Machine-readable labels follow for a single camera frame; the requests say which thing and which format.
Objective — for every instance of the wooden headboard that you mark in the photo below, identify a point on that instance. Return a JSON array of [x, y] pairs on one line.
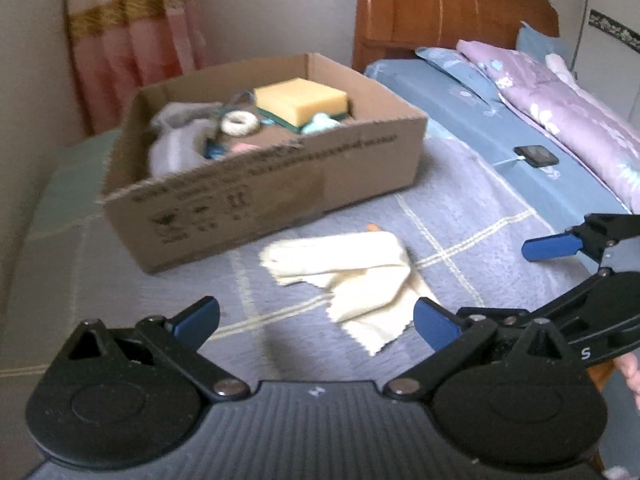
[[440, 10]]

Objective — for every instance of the light blue pillow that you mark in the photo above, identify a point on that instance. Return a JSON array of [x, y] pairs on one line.
[[537, 40]]

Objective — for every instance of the white tape roll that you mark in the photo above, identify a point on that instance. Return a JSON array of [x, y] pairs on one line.
[[230, 125]]

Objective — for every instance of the pink soft item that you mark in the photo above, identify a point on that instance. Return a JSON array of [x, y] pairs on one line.
[[242, 148]]

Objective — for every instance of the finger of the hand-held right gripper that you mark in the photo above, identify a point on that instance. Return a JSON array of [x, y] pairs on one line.
[[570, 297], [550, 247]]

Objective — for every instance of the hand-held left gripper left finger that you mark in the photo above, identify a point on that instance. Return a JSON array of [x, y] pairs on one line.
[[197, 317]]

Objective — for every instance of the person's right hand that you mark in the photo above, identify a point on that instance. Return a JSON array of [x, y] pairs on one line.
[[632, 375]]

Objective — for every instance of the light green cloth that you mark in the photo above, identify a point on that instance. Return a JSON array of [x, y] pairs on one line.
[[75, 170]]

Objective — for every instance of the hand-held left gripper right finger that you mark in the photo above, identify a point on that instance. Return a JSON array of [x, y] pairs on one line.
[[435, 325]]

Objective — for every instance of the purple floral quilt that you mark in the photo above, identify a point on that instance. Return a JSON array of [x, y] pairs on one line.
[[560, 105]]

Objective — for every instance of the grey sock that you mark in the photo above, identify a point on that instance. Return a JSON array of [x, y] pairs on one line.
[[172, 150]]

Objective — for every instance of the pink striped curtain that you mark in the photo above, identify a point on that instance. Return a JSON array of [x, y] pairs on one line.
[[135, 35]]

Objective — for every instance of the yellow sponge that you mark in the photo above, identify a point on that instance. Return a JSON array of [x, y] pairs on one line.
[[300, 97]]

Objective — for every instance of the black phone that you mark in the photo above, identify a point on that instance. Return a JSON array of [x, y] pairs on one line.
[[537, 155]]

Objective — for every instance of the blue patterned pillow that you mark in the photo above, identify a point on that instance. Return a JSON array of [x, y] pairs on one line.
[[460, 72]]

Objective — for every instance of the light blue soft item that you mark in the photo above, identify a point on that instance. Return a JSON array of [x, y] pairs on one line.
[[320, 122]]

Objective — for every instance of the grey plaid blanket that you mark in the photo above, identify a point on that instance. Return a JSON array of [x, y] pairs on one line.
[[475, 210]]

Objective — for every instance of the cream cloth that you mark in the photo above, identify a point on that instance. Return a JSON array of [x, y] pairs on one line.
[[350, 280]]

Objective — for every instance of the cardboard box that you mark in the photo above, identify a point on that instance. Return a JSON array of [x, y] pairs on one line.
[[280, 185]]

